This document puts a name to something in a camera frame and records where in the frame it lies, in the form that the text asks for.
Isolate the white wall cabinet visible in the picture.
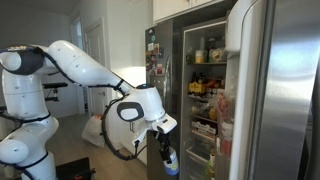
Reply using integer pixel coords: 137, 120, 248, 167
152, 0, 224, 24

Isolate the pale food bag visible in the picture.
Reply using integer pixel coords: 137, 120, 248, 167
210, 47, 228, 63

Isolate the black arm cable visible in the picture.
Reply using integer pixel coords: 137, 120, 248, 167
0, 44, 149, 180

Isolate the white printed carton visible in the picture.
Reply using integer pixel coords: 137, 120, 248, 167
190, 120, 218, 136

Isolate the white room door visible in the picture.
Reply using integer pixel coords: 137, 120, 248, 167
83, 18, 110, 118

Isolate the red photo magnet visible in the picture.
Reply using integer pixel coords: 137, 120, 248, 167
155, 63, 165, 77

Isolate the cream tub container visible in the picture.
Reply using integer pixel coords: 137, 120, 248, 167
194, 49, 205, 64

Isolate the open stainless fridge door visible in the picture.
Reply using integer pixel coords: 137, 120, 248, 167
223, 0, 320, 180

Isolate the blue can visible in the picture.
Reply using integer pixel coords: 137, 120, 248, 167
163, 146, 181, 177

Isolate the white plastic bag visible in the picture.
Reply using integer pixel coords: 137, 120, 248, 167
81, 114, 107, 149

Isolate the fridge door with dispenser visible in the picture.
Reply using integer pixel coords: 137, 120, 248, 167
144, 19, 183, 180

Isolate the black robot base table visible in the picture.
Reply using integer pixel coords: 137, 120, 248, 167
55, 156, 97, 180

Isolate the dark glass jar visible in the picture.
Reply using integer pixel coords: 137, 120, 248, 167
206, 37, 217, 63

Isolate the black orange clamp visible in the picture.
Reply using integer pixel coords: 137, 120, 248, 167
73, 169, 97, 180

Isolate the stainless steel fridge body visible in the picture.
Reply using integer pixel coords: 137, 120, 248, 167
172, 0, 238, 180

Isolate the black stereo camera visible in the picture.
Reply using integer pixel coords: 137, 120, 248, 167
42, 82, 69, 90

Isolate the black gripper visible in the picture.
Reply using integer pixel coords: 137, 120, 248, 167
153, 129, 173, 165

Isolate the red tub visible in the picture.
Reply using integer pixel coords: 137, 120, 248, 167
219, 137, 233, 157

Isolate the yellow carton box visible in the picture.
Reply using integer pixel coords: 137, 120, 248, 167
187, 81, 208, 96

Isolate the orange fruit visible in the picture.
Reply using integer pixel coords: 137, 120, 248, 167
208, 107, 218, 122

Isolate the red mesh produce bag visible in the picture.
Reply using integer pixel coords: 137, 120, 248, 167
215, 90, 235, 124

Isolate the white tub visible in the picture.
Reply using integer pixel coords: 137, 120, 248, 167
220, 120, 234, 138

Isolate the white base cabinet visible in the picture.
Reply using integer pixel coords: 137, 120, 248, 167
108, 84, 148, 166

